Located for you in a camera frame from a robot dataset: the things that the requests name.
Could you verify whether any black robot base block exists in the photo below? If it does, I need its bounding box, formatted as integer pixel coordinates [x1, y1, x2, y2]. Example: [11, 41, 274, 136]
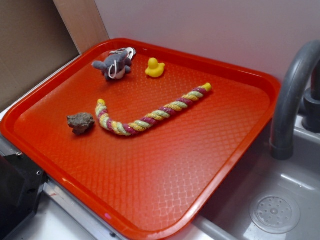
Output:
[0, 152, 47, 240]

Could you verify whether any brown rough rock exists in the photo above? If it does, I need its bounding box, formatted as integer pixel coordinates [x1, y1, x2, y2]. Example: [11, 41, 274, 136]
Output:
[66, 112, 95, 135]

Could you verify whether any red plastic tray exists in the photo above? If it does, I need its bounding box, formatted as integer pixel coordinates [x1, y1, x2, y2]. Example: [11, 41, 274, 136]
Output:
[0, 39, 280, 240]

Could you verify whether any yellow rubber duck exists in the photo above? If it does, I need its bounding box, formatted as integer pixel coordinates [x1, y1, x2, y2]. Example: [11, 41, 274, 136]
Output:
[145, 57, 166, 78]

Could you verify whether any grey curved faucet spout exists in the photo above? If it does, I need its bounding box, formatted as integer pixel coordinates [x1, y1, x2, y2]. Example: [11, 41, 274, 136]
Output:
[269, 40, 320, 160]

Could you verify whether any grey plastic sink basin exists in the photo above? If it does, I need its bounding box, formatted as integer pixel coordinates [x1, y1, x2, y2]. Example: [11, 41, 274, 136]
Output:
[193, 114, 320, 240]

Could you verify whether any round sink drain strainer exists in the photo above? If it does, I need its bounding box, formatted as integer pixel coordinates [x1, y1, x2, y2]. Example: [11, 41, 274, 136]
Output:
[249, 191, 301, 235]

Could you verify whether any brown cardboard panel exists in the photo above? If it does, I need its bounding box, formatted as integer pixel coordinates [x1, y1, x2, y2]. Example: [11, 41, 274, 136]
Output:
[0, 0, 109, 111]

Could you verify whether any multicolour twisted rope toy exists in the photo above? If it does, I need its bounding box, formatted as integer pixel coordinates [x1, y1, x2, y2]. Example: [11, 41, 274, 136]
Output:
[95, 83, 213, 137]

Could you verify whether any grey plush animal keychain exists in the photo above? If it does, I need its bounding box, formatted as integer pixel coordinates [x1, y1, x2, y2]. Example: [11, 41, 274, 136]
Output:
[92, 47, 136, 81]

